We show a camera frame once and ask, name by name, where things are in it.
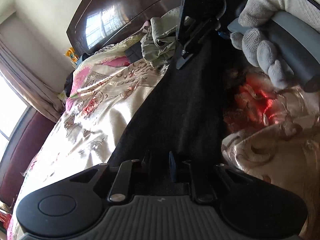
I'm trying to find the beige curtain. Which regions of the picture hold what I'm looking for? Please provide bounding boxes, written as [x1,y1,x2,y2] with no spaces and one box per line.
[0,34,66,123]

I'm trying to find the yellow packet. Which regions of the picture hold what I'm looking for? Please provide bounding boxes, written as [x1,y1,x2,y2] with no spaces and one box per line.
[65,47,78,63]

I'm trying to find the floral cream bed blanket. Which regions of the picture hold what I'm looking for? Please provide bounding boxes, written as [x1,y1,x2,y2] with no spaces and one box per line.
[7,7,320,240]

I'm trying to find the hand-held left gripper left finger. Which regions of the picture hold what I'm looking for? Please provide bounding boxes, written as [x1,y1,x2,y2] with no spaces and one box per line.
[69,151,153,203]

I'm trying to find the dark wooden headboard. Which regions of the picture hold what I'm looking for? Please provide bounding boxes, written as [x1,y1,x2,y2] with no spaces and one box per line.
[66,0,227,55]

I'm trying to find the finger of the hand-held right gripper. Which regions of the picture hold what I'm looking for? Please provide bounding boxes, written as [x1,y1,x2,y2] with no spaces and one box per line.
[175,5,221,70]

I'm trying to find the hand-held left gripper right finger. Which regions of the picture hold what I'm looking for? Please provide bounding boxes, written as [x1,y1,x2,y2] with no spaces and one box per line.
[169,151,254,204]

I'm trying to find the person's right hand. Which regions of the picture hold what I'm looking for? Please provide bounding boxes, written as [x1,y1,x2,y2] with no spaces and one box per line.
[229,0,293,90]

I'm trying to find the maroon upholstered bench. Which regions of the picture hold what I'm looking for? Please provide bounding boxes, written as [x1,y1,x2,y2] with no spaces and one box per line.
[0,109,57,207]

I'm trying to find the black pants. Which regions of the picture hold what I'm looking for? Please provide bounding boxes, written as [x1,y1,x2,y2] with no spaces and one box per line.
[107,36,249,182]

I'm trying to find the khaki green clothing pile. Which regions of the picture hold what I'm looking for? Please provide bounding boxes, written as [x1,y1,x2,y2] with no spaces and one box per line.
[140,16,181,68]

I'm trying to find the dark folded cloth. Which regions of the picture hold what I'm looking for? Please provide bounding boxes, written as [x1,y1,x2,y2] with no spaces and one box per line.
[124,45,143,62]

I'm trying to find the bright window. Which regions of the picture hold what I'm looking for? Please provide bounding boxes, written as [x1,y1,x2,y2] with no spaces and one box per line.
[0,71,29,143]

